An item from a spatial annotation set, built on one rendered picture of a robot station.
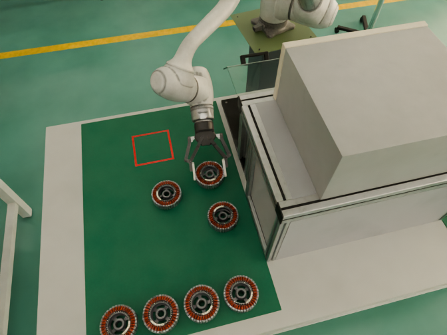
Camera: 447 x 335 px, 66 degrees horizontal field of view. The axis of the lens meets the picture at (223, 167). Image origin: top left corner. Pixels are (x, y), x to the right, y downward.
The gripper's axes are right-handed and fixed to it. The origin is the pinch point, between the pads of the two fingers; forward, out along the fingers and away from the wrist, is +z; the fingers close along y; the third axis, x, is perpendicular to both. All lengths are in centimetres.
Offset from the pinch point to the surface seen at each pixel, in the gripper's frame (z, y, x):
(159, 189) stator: 3.6, -19.7, -0.7
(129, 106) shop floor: -61, -48, 128
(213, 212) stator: 14.3, -0.7, -7.4
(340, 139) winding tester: -3, 27, -59
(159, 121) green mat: -25.9, -18.2, 20.3
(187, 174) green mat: -0.9, -8.7, 5.6
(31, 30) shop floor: -150, -134, 180
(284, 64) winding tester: -27, 23, -40
